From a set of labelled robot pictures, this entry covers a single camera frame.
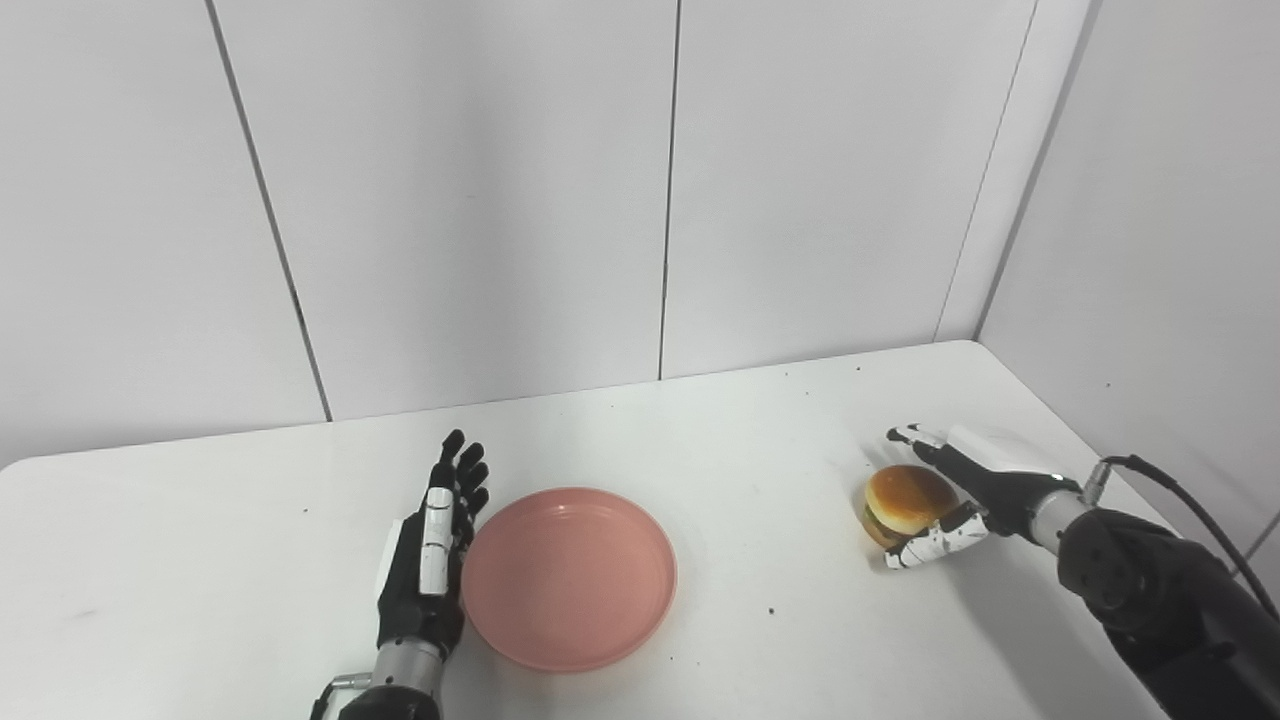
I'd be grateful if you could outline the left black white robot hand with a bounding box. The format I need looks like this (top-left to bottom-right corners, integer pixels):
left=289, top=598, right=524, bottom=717
left=375, top=429, right=491, bottom=661

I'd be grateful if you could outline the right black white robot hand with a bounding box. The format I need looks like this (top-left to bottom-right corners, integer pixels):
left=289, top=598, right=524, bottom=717
left=884, top=424, right=1083, bottom=571

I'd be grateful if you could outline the toy hamburger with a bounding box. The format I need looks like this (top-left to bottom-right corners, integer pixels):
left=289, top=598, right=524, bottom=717
left=863, top=464, right=963, bottom=551

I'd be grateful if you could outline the pink round plate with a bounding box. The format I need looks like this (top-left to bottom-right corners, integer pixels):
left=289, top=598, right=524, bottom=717
left=460, top=487, right=679, bottom=673

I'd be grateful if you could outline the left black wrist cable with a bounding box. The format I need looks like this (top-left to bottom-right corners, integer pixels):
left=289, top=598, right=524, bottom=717
left=308, top=674, right=375, bottom=720

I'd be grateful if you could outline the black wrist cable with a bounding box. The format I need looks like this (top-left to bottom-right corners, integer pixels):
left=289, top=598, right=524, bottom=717
left=308, top=674, right=375, bottom=720
left=1082, top=455, right=1280, bottom=621

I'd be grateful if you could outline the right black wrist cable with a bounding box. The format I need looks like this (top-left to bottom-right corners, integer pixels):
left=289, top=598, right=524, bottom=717
left=1082, top=455, right=1280, bottom=621

